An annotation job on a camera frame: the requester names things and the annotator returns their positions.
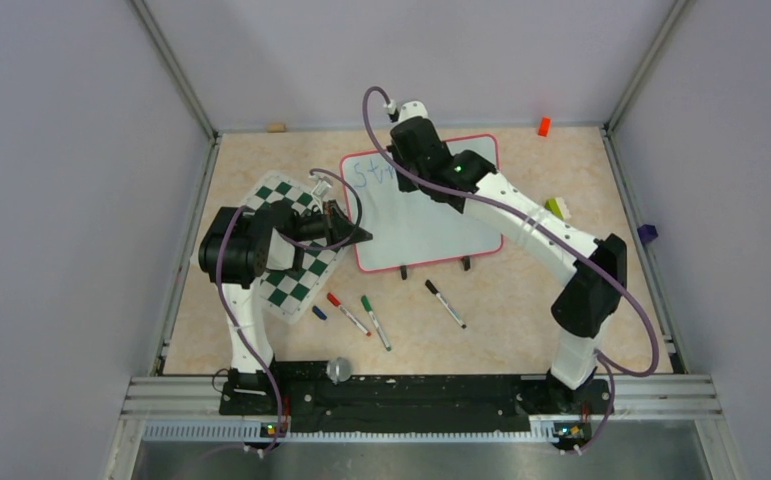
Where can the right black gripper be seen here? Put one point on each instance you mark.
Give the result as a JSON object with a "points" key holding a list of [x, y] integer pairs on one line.
{"points": [[404, 183]]}

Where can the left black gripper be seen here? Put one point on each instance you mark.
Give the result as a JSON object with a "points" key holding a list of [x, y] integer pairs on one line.
{"points": [[345, 228]]}

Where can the pink framed whiteboard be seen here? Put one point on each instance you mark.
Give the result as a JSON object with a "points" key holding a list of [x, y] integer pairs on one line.
{"points": [[408, 229]]}

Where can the blue marker cap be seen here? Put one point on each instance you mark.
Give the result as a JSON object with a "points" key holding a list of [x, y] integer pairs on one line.
{"points": [[319, 313]]}

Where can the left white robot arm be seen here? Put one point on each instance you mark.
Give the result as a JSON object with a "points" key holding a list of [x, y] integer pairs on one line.
{"points": [[242, 244]]}

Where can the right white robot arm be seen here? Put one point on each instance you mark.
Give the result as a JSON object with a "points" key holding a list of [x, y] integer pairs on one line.
{"points": [[591, 271]]}

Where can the black whiteboard stand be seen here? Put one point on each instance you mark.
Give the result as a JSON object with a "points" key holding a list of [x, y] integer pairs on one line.
{"points": [[464, 263]]}

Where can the red marker pen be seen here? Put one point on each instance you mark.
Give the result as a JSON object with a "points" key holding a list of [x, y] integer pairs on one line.
{"points": [[353, 319]]}

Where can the green marker pen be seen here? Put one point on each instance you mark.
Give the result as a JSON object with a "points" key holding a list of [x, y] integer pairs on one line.
{"points": [[376, 323]]}

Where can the green white chess mat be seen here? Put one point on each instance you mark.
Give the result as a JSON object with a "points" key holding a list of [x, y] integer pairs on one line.
{"points": [[288, 296]]}

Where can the black marker pen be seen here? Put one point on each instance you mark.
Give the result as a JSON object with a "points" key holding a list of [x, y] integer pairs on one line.
{"points": [[439, 296]]}

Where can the small wooden block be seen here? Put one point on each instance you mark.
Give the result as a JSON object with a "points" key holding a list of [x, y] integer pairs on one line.
{"points": [[276, 128]]}

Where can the orange toy block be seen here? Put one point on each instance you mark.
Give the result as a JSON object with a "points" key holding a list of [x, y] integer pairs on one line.
{"points": [[544, 127]]}

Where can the green white toy brick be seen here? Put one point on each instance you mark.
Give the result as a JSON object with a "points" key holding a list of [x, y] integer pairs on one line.
{"points": [[558, 207]]}

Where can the purple toy block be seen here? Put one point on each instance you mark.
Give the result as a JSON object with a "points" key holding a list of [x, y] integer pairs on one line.
{"points": [[647, 233]]}

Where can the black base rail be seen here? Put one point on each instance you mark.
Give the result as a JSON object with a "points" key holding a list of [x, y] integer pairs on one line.
{"points": [[301, 394]]}

